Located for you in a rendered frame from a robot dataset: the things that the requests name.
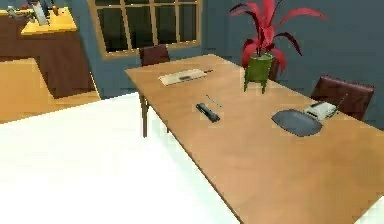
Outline black remote control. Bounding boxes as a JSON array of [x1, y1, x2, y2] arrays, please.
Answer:
[[195, 102, 221, 124]]

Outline cream flat rectangular board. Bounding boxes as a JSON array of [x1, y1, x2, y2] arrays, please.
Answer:
[[158, 68, 209, 87]]

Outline wooden framed window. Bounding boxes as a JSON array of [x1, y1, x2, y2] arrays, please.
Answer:
[[87, 0, 204, 60]]

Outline grey knife block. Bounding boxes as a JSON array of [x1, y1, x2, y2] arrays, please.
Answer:
[[30, 1, 50, 27]]

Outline thin grey pencil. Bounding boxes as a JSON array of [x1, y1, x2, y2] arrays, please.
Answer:
[[205, 94, 223, 109]]

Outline red plant in green pot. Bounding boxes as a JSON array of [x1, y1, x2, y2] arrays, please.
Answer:
[[229, 0, 328, 95]]

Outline dark grey plate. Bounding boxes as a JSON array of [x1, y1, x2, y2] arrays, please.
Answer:
[[271, 109, 324, 138]]

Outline brown wooden dining table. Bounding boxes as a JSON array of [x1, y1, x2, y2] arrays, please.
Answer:
[[124, 53, 384, 224]]

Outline brown cabinet with yellow top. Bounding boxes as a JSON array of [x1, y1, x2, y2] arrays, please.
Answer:
[[0, 7, 98, 100]]

